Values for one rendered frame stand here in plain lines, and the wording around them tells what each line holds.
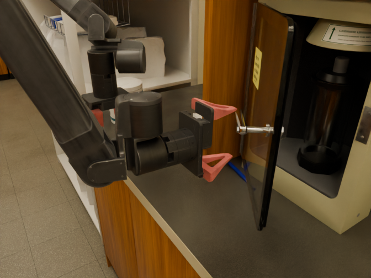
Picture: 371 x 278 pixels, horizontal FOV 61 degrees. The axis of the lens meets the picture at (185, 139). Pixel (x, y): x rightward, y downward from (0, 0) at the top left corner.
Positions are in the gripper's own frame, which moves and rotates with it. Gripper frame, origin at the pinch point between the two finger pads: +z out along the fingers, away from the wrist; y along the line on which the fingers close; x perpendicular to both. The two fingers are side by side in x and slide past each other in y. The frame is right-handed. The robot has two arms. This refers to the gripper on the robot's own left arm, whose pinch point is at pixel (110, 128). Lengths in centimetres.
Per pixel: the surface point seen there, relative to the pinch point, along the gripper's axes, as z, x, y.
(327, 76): -15, -32, 38
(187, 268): 28.4, -26.7, 5.7
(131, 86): 0.9, 29.0, 18.9
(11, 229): 109, 115, -35
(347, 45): -23, -36, 35
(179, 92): 16, 50, 52
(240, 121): -10.9, -32.2, 13.7
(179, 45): 3, 87, 76
